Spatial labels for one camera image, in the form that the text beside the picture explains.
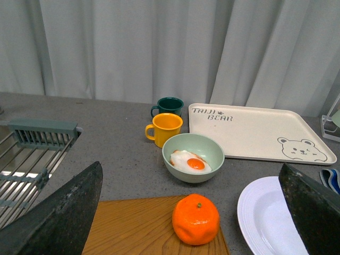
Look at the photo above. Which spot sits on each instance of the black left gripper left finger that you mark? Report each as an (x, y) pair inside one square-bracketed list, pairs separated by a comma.
[(61, 223)]

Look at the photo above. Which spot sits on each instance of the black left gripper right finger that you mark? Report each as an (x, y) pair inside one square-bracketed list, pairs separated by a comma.
[(314, 210)]

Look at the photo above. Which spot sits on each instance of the white ridged plate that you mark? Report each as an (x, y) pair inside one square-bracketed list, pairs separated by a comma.
[(265, 221)]

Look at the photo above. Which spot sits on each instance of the orange mandarin fruit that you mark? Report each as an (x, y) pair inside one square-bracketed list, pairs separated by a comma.
[(195, 220)]

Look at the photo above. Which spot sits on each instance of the grey blue folded cloth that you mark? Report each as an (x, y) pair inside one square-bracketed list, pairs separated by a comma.
[(330, 179)]

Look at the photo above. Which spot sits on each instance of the wooden cutting board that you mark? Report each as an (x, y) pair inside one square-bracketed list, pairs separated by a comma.
[(142, 226)]

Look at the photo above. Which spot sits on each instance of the metal sink drying rack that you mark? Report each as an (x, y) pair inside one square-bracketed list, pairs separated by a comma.
[(31, 151)]

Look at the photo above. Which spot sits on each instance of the beige bear serving tray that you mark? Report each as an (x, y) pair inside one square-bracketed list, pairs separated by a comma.
[(260, 134)]

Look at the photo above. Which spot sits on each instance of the light green bowl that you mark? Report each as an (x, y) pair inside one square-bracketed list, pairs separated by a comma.
[(202, 146)]

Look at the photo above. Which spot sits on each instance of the fake fried egg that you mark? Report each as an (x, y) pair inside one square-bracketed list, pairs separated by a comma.
[(189, 162)]

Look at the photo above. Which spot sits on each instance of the yellow enamel mug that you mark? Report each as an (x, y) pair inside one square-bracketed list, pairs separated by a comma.
[(163, 127)]

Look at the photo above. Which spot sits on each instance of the white curtain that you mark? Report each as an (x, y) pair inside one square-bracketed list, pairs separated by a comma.
[(269, 54)]

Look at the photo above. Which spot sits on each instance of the dark green enamel mug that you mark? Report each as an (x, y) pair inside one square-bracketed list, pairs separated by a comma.
[(168, 105)]

